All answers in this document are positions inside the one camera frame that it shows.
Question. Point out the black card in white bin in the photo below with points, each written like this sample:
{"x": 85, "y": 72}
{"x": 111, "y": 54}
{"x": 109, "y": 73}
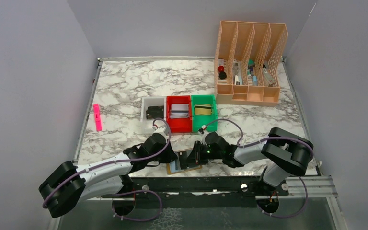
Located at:
{"x": 153, "y": 114}

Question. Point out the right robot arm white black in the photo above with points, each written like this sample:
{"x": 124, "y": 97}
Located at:
{"x": 289, "y": 153}

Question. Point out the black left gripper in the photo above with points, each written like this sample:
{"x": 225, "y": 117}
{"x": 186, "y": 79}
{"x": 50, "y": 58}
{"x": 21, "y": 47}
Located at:
{"x": 170, "y": 156}

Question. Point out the red plastic bin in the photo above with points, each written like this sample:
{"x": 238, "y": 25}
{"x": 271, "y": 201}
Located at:
{"x": 179, "y": 125}

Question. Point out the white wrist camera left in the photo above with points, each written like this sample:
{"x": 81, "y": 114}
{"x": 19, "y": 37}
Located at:
{"x": 163, "y": 130}

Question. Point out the pink highlighter marker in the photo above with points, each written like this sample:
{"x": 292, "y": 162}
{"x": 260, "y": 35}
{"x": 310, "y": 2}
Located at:
{"x": 97, "y": 117}

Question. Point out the dark grey card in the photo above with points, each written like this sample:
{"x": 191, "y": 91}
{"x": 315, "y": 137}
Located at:
{"x": 155, "y": 109}

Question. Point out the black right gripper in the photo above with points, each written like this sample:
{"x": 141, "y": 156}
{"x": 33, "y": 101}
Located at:
{"x": 195, "y": 155}

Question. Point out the peach plastic desk organizer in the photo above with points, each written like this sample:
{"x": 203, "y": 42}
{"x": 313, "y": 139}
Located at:
{"x": 243, "y": 47}

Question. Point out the white plastic bin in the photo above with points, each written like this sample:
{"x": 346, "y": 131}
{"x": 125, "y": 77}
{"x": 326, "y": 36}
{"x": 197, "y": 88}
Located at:
{"x": 146, "y": 124}

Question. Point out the yellow-brown card holder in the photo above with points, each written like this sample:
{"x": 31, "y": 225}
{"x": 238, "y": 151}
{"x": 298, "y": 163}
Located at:
{"x": 192, "y": 166}

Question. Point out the red and black stamp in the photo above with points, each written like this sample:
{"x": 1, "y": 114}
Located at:
{"x": 221, "y": 72}

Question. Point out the gold card with stripe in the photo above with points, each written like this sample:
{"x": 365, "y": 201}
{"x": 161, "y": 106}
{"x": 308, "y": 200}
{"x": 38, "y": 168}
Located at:
{"x": 203, "y": 109}

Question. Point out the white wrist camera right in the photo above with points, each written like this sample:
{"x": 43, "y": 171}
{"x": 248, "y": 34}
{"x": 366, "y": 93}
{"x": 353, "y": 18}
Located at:
{"x": 203, "y": 130}

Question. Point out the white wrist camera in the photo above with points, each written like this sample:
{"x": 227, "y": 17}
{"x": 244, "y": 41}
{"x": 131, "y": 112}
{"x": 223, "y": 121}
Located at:
{"x": 163, "y": 130}
{"x": 203, "y": 130}

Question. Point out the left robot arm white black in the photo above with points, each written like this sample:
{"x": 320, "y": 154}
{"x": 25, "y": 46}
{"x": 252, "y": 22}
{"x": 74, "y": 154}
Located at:
{"x": 70, "y": 184}

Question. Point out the white cards stack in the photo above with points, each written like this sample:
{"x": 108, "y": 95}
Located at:
{"x": 179, "y": 111}

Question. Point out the green plastic bin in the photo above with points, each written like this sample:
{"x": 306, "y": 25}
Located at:
{"x": 200, "y": 120}

